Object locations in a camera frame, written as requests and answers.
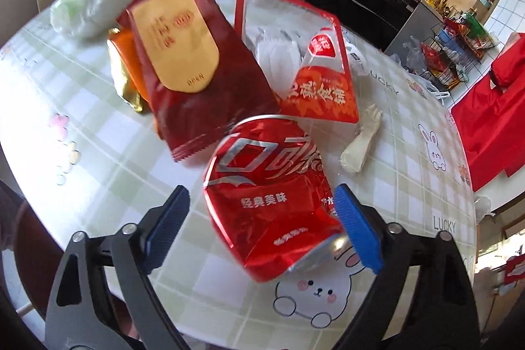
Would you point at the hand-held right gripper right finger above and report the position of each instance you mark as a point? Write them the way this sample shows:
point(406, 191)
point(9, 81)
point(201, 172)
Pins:
point(357, 227)

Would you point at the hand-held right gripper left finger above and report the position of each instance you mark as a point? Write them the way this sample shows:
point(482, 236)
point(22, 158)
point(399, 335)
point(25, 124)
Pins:
point(166, 227)

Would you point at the crushed red cola can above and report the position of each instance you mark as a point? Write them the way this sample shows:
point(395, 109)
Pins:
point(266, 218)

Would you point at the gold foil wrapper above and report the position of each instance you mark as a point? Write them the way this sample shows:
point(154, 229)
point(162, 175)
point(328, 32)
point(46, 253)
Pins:
point(123, 71)

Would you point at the dark red gold-label snack packet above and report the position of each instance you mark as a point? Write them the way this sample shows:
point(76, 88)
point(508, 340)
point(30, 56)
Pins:
point(197, 108)

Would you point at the torn red white food packet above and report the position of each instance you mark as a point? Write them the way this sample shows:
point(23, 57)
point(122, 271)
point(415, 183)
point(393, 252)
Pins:
point(324, 95)

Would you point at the dark brown chair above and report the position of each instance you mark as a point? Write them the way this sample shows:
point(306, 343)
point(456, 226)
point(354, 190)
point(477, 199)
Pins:
point(28, 251)

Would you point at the white shopping bag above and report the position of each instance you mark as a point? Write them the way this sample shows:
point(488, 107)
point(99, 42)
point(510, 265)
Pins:
point(432, 85)

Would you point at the crumpled clear printed wrapper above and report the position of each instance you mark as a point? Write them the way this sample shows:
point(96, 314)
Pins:
point(357, 61)

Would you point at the red apron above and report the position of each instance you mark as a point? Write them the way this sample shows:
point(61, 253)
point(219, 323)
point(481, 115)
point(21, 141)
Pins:
point(492, 120)

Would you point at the clear plastic bag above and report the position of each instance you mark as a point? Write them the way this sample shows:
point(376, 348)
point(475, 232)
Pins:
point(412, 57)

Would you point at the narrow grey base cabinet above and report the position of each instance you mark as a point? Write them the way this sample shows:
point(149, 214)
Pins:
point(414, 26)

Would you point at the white green plastic bag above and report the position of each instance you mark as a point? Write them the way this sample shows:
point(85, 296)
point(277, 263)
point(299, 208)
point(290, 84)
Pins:
point(86, 13)

